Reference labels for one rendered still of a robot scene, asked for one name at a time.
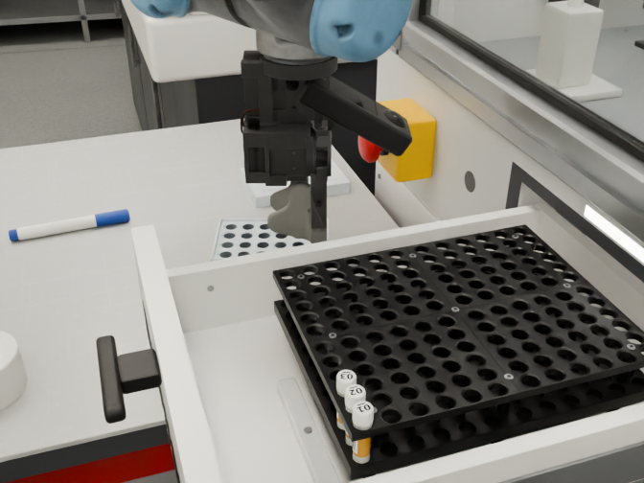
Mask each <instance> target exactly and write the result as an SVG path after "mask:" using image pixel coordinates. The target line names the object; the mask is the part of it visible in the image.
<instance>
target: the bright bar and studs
mask: <svg viewBox="0 0 644 483"><path fill-rule="evenodd" d="M277 390H278V394H279V397H280V399H281V402H282V404H283V407H284V410H285V411H286V414H287V418H288V420H289V423H290V425H291V428H292V430H293V433H294V435H295V438H296V440H297V443H298V445H299V448H300V450H301V452H302V454H303V457H304V459H305V462H306V464H307V467H308V469H309V472H310V476H311V478H312V481H313V483H341V482H340V480H339V478H338V475H337V473H336V471H335V469H334V465H333V463H332V460H331V458H330V456H329V454H328V452H327V450H326V448H325V445H324V443H323V441H322V439H321V436H320V434H319V432H318V429H317V427H316V425H315V422H314V420H313V418H312V416H311V413H310V411H309V408H308V406H307V404H306V402H305V399H304V397H303V395H302V392H301V390H300V388H299V386H298V383H297V381H296V379H295V378H289V379H281V380H278V381H277Z"/></svg>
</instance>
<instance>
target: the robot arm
mask: <svg viewBox="0 0 644 483"><path fill-rule="evenodd" d="M130 1H131V3H132V4H133V5H134V6H135V8H136V9H137V10H138V11H140V12H141V13H143V14H144V15H146V16H148V17H151V18H165V17H171V16H177V17H179V18H180V17H184V16H185V15H186V14H187V13H190V12H207V13H209V14H211V15H214V16H217V17H219V18H222V19H225V20H228V21H231V22H234V23H237V24H239V25H242V26H244V27H247V28H251V29H254V30H256V48H257V50H258V51H244V52H243V59H242V60H241V77H242V78H243V83H244V99H245V111H244V112H243V113H242V115H241V133H242V139H243V143H242V148H243V155H244V171H245V183H265V185H266V186H286V185H287V183H288V181H290V184H289V185H288V186H287V187H286V188H284V189H282V190H280V191H277V192H275V193H273V194H272V195H271V197H270V205H271V207H272V208H273V209H274V210H275V212H273V213H271V214H270V215H269V216H268V218H267V225H268V227H269V229H270V230H271V231H273V232H275V233H279V234H283V235H288V236H292V237H295V238H300V239H304V240H307V241H309V242H311V243H317V242H326V241H327V181H328V176H332V129H333V128H334V123H337V124H339V125H341V126H342V127H345V128H347V129H349V130H350V131H352V132H353V133H355V134H357V135H358V136H360V137H362V138H364V139H366V140H367V141H369V142H371V143H373V144H375V145H376V146H378V147H380V148H382V149H384V150H386V151H388V152H390V153H392V154H394V155H395V156H401V155H403V153H404V152H405V151H406V149H407V148H408V147H409V145H410V144H411V143H412V136H411V132H410V129H409V125H408V122H407V120H406V119H405V118H404V117H403V116H402V115H400V114H399V113H398V112H396V111H393V110H391V109H389V108H387V107H385V106H384V105H382V104H380V103H378V102H376V101H374V100H373V99H371V98H369V97H367V96H366V95H364V94H362V93H360V92H359V91H357V90H355V89H354V88H353V87H351V86H349V85H347V84H346V83H344V82H342V81H341V80H338V79H336V78H335V77H333V76H331V74H332V73H334V72H335V71H336V70H337V58H342V59H346V60H349V61H352V62H366V61H370V60H373V59H375V58H378V57H380V56H381V55H382V54H384V53H385V52H386V51H387V50H388V49H389V48H390V47H391V46H392V45H393V44H394V43H395V42H396V40H397V38H398V36H399V35H400V34H401V29H402V28H403V26H405V24H406V21H407V18H408V16H409V13H410V10H411V5H412V0H130ZM244 115H245V118H244V121H243V116H244ZM242 127H243V130H242ZM309 176H310V184H309Z"/></svg>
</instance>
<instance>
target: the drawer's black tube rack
mask: <svg viewBox="0 0 644 483"><path fill-rule="evenodd" d="M516 233H520V234H523V235H519V234H516ZM498 237H503V238H505V239H501V238H498ZM483 241H484V242H483ZM527 242H532V243H527ZM459 243H463V244H465V245H458V244H459ZM505 245H509V246H505ZM438 247H444V248H446V249H439V248H438ZM486 249H492V250H494V251H489V250H486ZM534 250H539V251H541V252H536V251H534ZM418 251H424V252H426V253H418ZM466 253H473V254H475V255H469V254H466ZM392 256H398V257H400V258H398V259H395V258H391V257H392ZM445 257H453V258H455V259H448V258H445ZM372 260H377V261H379V262H377V263H373V262H370V261H372ZM545 260H550V261H553V262H547V261H545ZM425 261H433V262H435V263H427V262H425ZM350 264H355V265H358V266H349V265H350ZM399 265H405V266H406V268H401V267H398V266H399ZM296 268H297V270H298V272H299V274H300V275H298V276H297V278H299V279H303V281H304V283H305V285H306V287H307V289H308V291H309V292H310V295H311V297H312V299H313V301H314V303H315V304H316V306H317V307H318V309H319V311H320V313H321V315H322V316H323V318H324V320H325V322H326V324H327V326H328V328H329V330H330V331H331V333H330V334H329V335H328V336H323V337H319V338H315V339H310V340H307V342H308V341H312V340H316V339H321V338H326V337H330V338H334V340H335V342H336V343H337V345H338V347H339V349H340V351H341V353H342V355H344V357H345V359H346V361H347V363H348V365H349V367H350V369H351V370H352V371H353V372H354V373H355V374H356V381H357V382H358V384H359V385H360V386H362V387H363V388H364V389H365V392H366V396H365V397H366V399H367V401H368V403H370V404H371V405H372V406H373V407H374V413H375V415H376V417H377V419H378V421H379V423H380V425H381V435H378V436H374V437H371V449H370V460H369V461H368V462H367V463H364V464H360V463H357V462H356V461H355V460H354V459H353V447H352V446H349V445H347V444H346V432H345V430H343V429H340V428H339V427H338V426H337V417H336V409H335V407H334V403H333V401H332V399H331V397H330V395H329V393H328V391H327V389H326V387H325V385H324V383H323V380H322V379H321V377H320V375H319V373H318V371H317V369H316V367H315V365H314V363H313V361H312V358H311V355H310V353H309V351H308V349H307V347H306V345H305V343H304V341H303V339H302V337H301V335H300V333H299V331H298V329H297V327H296V325H295V323H294V321H293V319H292V317H291V315H290V313H289V310H288V307H287V305H286V303H285V301H284V299H283V300H278V301H274V312H275V314H276V316H277V318H278V320H279V323H280V325H281V327H282V329H283V331H284V334H285V336H286V338H287V341H288V344H289V346H290V348H291V350H292V352H293V354H294V356H295V358H296V360H297V363H298V365H299V367H300V369H301V371H302V374H303V376H304V378H305V380H306V383H307V385H308V387H309V389H310V392H311V394H312V396H313V398H314V400H315V403H316V405H317V407H318V409H319V412H320V414H321V416H322V418H323V420H324V423H325V425H326V427H327V429H328V430H329V433H330V435H331V437H332V439H333V443H334V445H335V447H336V449H337V452H338V454H339V456H340V458H341V460H342V463H343V465H344V467H345V469H346V472H347V473H348V475H349V477H350V479H351V480H354V479H358V478H361V477H363V478H367V477H371V476H374V475H376V473H379V472H385V471H389V470H393V469H395V468H399V467H403V466H407V465H410V464H414V463H418V462H421V461H425V460H428V459H431V458H435V457H439V456H443V455H446V454H450V453H454V452H456V451H460V450H464V449H470V448H474V447H478V446H481V445H485V444H489V443H491V444H494V443H498V442H501V441H503V440H504V439H506V438H510V437H514V436H517V435H520V434H524V433H527V432H531V431H535V430H539V429H542V428H546V427H550V426H555V425H559V424H562V423H566V422H570V421H574V420H577V419H581V418H584V417H587V416H591V415H595V414H598V413H602V412H606V413H608V412H611V411H615V410H618V409H620V407H623V406H627V405H631V404H634V403H641V402H644V373H643V372H642V371H641V370H640V368H644V355H643V354H641V353H642V352H644V332H643V331H642V330H641V329H640V328H639V327H638V326H636V325H635V324H634V323H633V322H632V321H631V319H630V318H629V317H628V316H626V315H625V314H624V313H623V312H622V311H621V310H620V309H618V308H617V307H616V306H614V304H613V303H612V302H611V301H610V300H609V299H608V298H606V297H605V296H604V295H603V294H602V293H601V292H600V291H599V290H598V289H597V288H595V287H594V286H593V285H592V284H591V283H590V282H589V281H588V280H587V279H585V278H584V277H583V276H582V275H581V274H580V273H579V272H578V271H577V270H576V269H574V268H573V267H572V266H571V265H570V264H569V263H568V262H567V261H566V260H564V259H563V258H562V257H561V256H560V255H559V254H558V253H557V252H556V251H554V250H553V249H552V248H551V247H550V246H549V245H548V244H547V243H546V242H545V241H543V240H542V239H541V238H540V237H539V236H538V235H537V234H536V233H535V232H533V231H532V230H531V229H530V228H529V227H528V226H527V225H526V224H523V225H519V226H514V227H508V228H503V229H497V230H493V231H487V232H482V233H476V234H471V235H467V236H461V237H456V238H450V239H445V240H439V241H431V242H425V243H420V244H414V245H409V246H404V247H399V248H394V249H388V250H383V251H378V252H373V253H367V254H362V255H356V256H352V257H347V258H341V259H336V260H330V261H326V262H320V263H315V264H305V265H300V266H296ZM327 268H336V270H327ZM378 269H383V270H386V271H385V272H378V271H376V270H378ZM554 269H560V270H562V271H557V270H554ZM306 272H313V273H315V274H312V275H308V274H304V273H306ZM358 273H361V274H364V275H365V276H356V275H355V274H358ZM333 278H341V279H343V280H341V281H335V280H332V279H333ZM564 279H570V280H573V281H574V282H568V281H566V280H564ZM312 282H318V283H321V284H320V285H311V283H312ZM580 292H582V293H586V294H588V295H590V296H584V295H581V294H579V293H580ZM591 304H597V305H600V306H601V307H602V308H597V307H593V306H591ZM602 315H609V316H612V317H613V318H614V319H608V318H606V317H604V316H602ZM614 327H622V328H624V329H626V330H627V332H623V331H619V330H617V329H615V328H614ZM628 339H635V340H637V341H639V342H640V343H641V344H635V343H631V342H630V341H629V340H628Z"/></svg>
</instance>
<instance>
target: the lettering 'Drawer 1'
mask: <svg viewBox="0 0 644 483"><path fill-rule="evenodd" d="M143 308H144V315H145V320H146V326H147V332H148V338H149V346H150V348H151V349H152V346H151V341H150V333H149V327H148V321H147V317H146V312H145V307H144V303H143ZM158 389H159V394H160V399H161V403H162V407H163V410H164V416H165V422H166V427H167V429H168V434H169V440H170V445H171V447H172V457H173V462H174V467H175V473H176V478H177V482H178V483H180V479H179V474H178V472H177V466H176V462H175V456H174V451H173V442H172V440H171V437H170V431H169V424H168V420H167V416H166V410H165V405H164V403H163V398H162V392H161V387H160V386H159V387H158Z"/></svg>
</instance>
